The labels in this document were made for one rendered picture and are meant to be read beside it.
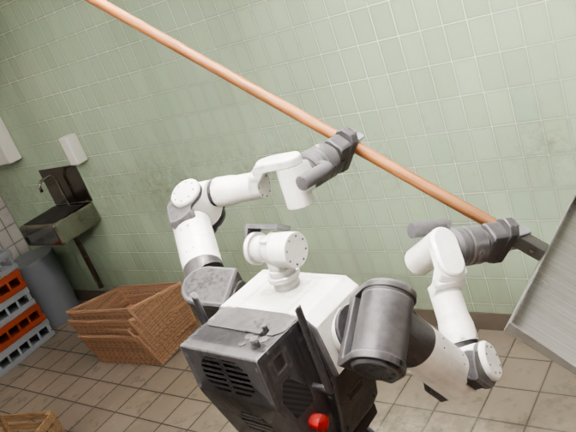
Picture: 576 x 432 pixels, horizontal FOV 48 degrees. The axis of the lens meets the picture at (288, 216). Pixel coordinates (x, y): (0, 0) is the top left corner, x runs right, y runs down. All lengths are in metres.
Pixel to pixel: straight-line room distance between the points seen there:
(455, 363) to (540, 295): 0.35
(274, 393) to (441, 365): 0.30
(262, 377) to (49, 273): 4.29
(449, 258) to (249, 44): 2.12
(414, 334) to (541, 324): 0.39
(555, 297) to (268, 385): 0.70
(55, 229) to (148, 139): 1.00
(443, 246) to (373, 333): 0.37
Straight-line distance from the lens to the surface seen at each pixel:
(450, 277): 1.37
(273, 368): 1.11
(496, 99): 2.81
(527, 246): 1.57
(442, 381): 1.22
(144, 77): 3.86
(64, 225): 4.67
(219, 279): 1.36
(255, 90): 1.72
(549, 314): 1.48
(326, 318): 1.15
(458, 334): 1.35
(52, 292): 5.34
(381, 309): 1.09
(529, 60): 2.72
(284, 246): 1.16
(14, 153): 5.20
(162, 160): 4.05
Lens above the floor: 1.96
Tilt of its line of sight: 21 degrees down
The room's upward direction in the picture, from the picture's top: 21 degrees counter-clockwise
